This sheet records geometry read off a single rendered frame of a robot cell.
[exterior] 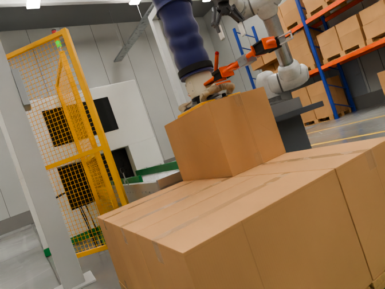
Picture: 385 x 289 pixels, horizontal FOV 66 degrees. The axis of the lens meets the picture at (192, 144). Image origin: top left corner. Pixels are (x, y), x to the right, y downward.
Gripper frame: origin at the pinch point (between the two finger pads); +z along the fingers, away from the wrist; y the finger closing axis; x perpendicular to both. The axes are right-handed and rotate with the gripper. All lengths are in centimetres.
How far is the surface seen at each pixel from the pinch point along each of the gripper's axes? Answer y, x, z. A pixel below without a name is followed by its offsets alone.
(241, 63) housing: 3.9, 3.6, 15.9
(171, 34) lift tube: 11.3, -39.3, -21.5
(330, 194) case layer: 26, 49, 74
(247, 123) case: 0.7, -10.8, 44.5
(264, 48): 4.8, 21.8, 16.0
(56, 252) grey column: 111, -141, 90
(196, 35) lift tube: -0.5, -31.3, -15.5
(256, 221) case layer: 56, 50, 70
